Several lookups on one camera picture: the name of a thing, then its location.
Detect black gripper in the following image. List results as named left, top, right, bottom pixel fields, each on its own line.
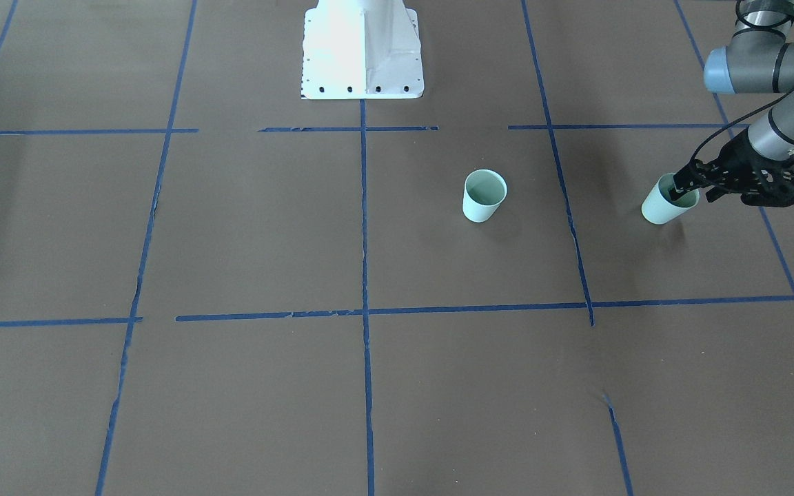
left=669, top=131, right=794, bottom=203

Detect mint green cup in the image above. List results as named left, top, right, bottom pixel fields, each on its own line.
left=461, top=169, right=508, bottom=223
left=640, top=173, right=700, bottom=225

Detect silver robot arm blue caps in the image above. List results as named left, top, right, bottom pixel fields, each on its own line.
left=666, top=1, right=794, bottom=207

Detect brown paper table cover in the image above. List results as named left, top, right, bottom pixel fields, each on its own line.
left=0, top=1, right=794, bottom=495

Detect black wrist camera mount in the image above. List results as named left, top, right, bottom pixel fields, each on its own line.
left=740, top=165, right=794, bottom=208

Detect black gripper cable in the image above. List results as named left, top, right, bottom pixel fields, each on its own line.
left=685, top=0, right=794, bottom=181

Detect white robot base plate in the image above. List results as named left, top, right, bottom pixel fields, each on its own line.
left=300, top=1, right=425, bottom=101

